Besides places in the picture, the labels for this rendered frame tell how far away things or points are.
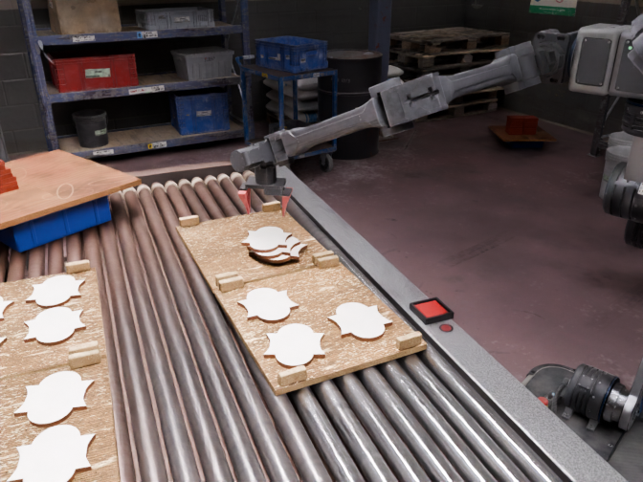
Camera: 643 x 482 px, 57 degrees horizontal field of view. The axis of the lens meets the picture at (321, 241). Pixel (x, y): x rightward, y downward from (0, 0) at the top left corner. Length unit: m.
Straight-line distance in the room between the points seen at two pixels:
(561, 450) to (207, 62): 5.01
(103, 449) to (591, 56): 1.36
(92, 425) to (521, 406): 0.79
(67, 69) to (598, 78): 4.48
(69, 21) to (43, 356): 4.30
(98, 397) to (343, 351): 0.49
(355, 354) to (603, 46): 0.93
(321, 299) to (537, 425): 0.56
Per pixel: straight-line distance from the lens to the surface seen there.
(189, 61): 5.64
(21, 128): 6.17
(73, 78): 5.45
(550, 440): 1.17
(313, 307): 1.40
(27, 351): 1.40
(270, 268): 1.57
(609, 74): 1.62
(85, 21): 5.48
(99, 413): 1.18
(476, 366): 1.29
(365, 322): 1.33
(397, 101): 1.24
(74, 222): 1.92
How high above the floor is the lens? 1.69
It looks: 26 degrees down
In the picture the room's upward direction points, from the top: straight up
